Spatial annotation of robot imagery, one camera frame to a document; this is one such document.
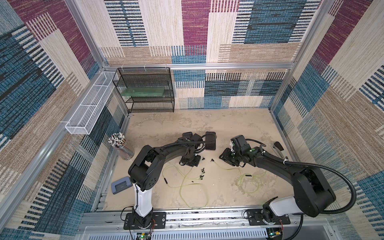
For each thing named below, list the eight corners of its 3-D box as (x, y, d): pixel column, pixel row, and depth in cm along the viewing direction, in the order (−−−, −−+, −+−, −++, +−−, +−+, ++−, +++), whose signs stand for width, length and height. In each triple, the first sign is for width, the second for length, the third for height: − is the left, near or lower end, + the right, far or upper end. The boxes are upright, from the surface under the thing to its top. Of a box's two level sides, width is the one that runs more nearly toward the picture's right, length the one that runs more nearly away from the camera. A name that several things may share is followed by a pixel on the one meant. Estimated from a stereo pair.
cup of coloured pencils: (121, 161, 98) (106, 143, 82) (125, 151, 103) (111, 132, 86) (133, 161, 98) (121, 143, 82) (136, 151, 103) (125, 132, 86)
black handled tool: (280, 158, 96) (284, 154, 91) (271, 146, 102) (274, 142, 97) (283, 157, 96) (287, 153, 92) (274, 145, 102) (277, 141, 98)
